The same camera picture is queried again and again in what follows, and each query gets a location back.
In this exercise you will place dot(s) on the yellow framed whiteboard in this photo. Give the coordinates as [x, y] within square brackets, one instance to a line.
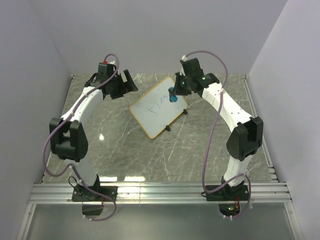
[153, 111]

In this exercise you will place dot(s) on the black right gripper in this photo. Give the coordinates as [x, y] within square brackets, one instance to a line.
[178, 92]

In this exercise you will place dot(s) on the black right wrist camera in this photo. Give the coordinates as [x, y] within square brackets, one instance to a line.
[191, 68]

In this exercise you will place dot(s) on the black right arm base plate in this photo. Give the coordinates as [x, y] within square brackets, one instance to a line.
[227, 193]

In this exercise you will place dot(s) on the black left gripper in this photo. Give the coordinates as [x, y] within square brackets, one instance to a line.
[131, 86]

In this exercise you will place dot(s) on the blue whiteboard eraser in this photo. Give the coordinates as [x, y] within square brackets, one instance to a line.
[172, 97]

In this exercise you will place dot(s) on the aluminium mounting rail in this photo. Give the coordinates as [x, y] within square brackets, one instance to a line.
[155, 193]

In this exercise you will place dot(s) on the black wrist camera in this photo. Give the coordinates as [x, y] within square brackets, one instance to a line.
[105, 70]
[191, 68]

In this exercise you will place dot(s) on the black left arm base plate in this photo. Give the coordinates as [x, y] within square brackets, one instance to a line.
[81, 194]

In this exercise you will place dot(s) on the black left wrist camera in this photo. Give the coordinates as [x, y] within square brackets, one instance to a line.
[105, 70]

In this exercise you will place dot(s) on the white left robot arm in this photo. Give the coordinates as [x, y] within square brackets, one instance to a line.
[67, 138]

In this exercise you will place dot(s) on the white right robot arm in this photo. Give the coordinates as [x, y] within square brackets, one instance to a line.
[246, 131]

